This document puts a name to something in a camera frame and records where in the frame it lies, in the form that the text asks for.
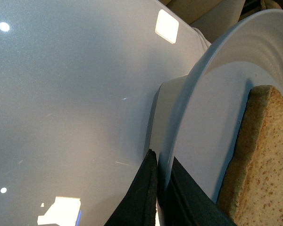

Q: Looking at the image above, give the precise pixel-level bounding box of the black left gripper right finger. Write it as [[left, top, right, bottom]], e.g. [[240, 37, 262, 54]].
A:
[[158, 158, 235, 226]]

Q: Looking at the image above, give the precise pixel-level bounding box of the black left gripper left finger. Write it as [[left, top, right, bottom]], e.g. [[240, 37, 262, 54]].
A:
[[105, 149, 158, 226]]

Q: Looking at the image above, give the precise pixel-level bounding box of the brown bread slice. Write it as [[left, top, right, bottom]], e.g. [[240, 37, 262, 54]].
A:
[[217, 85, 283, 226]]

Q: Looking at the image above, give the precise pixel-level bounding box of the white round plate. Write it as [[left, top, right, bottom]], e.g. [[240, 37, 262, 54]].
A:
[[145, 8, 283, 226]]

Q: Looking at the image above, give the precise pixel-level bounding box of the beige chair right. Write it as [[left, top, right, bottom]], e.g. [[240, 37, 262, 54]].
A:
[[172, 0, 283, 54]]

